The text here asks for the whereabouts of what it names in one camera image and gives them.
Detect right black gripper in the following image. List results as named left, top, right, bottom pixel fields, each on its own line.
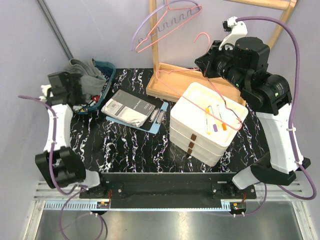
left=195, top=39, right=249, bottom=93

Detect colourful comic print shorts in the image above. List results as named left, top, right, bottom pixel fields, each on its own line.
left=72, top=94, right=105, bottom=115

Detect grey shorts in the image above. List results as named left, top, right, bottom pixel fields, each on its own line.
left=64, top=58, right=106, bottom=101

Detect lavender plastic hanger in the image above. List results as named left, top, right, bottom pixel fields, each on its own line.
left=130, top=0, right=203, bottom=52

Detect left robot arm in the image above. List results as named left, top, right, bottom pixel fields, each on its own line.
left=35, top=71, right=108, bottom=198

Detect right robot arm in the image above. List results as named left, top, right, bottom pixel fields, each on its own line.
left=194, top=37, right=311, bottom=199

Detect wooden clothes rack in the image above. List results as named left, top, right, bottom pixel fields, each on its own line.
left=144, top=0, right=298, bottom=106

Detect teal plastic bin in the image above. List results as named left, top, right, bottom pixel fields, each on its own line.
left=72, top=59, right=117, bottom=115

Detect orange cap marker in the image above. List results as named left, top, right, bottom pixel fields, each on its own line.
left=216, top=104, right=228, bottom=132

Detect grey spiral notebook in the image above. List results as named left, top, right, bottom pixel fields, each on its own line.
left=101, top=89, right=156, bottom=127

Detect purple cap marker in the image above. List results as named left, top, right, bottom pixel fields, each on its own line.
left=211, top=106, right=218, bottom=132

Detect white stacked trays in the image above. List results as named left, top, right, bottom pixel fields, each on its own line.
left=169, top=82, right=248, bottom=167

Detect yellow cap marker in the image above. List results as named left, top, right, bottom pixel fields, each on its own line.
left=205, top=107, right=212, bottom=135

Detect black marbled table mat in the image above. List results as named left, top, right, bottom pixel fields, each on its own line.
left=50, top=67, right=283, bottom=174

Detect blue clipboard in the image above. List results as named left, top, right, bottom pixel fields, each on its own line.
left=106, top=101, right=169, bottom=135

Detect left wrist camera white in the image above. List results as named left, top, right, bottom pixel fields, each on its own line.
left=39, top=84, right=54, bottom=103

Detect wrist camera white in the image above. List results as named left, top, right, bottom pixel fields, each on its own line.
left=218, top=16, right=248, bottom=51
left=39, top=84, right=54, bottom=103

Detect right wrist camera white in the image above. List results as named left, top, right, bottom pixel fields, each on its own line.
left=218, top=16, right=248, bottom=51

